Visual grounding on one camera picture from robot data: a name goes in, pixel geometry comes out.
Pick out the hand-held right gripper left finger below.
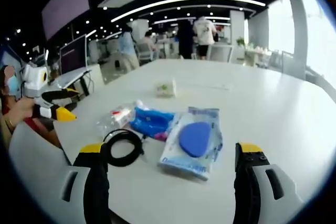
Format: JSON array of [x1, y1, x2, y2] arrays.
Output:
[[58, 142, 112, 224]]

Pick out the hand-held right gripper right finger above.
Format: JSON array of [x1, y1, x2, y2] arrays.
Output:
[[233, 142, 306, 224]]

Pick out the black cable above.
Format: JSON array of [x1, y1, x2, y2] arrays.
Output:
[[102, 129, 145, 168]]

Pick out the clear plastic bag white items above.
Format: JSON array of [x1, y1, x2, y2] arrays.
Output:
[[95, 103, 137, 137]]

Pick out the wet wipes pack blue lid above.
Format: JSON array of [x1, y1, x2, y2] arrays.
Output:
[[156, 106, 224, 182]]

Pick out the blue plastic packet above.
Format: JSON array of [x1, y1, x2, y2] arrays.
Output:
[[129, 100, 176, 141]]

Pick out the small white tissue pack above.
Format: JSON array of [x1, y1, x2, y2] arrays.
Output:
[[154, 78, 177, 98]]

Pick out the person's left hand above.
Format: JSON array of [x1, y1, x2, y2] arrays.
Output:
[[10, 97, 35, 126]]

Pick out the blue face mask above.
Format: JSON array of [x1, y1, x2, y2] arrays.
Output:
[[6, 75, 21, 97]]

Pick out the computer monitor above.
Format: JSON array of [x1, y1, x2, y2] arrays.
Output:
[[59, 34, 89, 76]]

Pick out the white table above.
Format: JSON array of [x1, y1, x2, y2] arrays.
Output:
[[52, 58, 332, 224]]

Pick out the large wall screen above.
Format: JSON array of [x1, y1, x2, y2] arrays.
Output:
[[41, 0, 90, 41]]

